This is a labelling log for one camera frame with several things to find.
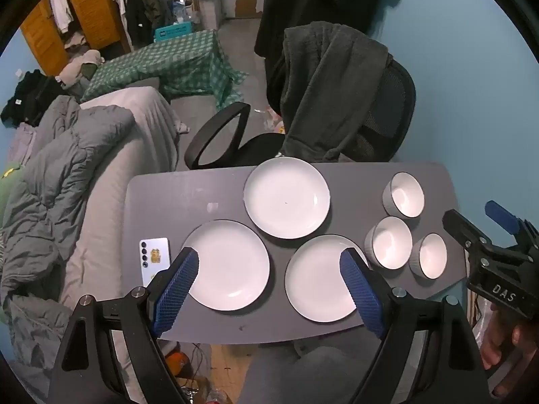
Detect green pillow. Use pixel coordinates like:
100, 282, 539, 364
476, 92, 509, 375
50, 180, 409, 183
0, 162, 22, 215

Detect person's right hand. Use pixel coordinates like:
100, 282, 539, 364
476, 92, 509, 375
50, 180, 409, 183
481, 303, 539, 394

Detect dark hanging jackets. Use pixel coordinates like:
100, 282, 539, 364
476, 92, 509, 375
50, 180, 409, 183
112, 0, 178, 51

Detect black clothes pile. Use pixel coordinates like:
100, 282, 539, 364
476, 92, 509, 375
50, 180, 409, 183
0, 69, 64, 127

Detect white hanging shirt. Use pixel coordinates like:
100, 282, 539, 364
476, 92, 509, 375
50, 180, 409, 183
48, 0, 74, 34

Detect white plate with dark rim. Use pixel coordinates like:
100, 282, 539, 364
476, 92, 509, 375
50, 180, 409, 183
243, 157, 331, 239
285, 234, 373, 325
180, 220, 271, 312

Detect wooden louvred wardrobe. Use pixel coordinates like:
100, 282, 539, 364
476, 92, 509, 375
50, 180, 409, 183
20, 0, 123, 76

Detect black mesh office chair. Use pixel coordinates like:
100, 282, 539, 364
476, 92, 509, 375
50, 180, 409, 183
184, 57, 417, 171

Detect dark grey fleece robe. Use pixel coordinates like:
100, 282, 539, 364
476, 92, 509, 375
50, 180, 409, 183
280, 23, 390, 165

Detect white ribbed bowl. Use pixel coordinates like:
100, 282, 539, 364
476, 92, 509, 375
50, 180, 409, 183
364, 216, 414, 270
382, 172, 425, 218
409, 233, 448, 279

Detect green checkered tablecloth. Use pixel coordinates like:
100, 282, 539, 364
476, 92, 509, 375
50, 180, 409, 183
80, 29, 249, 110

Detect light grey bed sheet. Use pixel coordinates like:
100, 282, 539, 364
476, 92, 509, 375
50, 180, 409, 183
57, 86, 190, 388

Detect teal box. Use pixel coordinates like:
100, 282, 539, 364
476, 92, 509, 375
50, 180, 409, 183
154, 23, 194, 40

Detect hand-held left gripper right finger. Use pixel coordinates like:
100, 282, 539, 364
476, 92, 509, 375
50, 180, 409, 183
339, 247, 491, 404

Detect white smartphone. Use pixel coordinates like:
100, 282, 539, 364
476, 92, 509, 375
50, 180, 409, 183
139, 238, 171, 288

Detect clear water jug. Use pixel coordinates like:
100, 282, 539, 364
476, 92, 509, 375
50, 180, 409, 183
172, 2, 194, 24

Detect beige clothes pile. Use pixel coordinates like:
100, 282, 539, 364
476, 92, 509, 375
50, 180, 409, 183
55, 48, 104, 91

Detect orange object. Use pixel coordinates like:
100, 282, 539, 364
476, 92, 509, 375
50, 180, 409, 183
165, 351, 188, 377

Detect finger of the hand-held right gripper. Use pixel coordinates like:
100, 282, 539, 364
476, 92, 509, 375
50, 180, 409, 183
485, 201, 539, 255
442, 209, 491, 262

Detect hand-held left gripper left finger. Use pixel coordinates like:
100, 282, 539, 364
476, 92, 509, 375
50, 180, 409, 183
47, 247, 200, 404

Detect grey quilted duvet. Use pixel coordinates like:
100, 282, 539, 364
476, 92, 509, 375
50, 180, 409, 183
0, 95, 137, 400

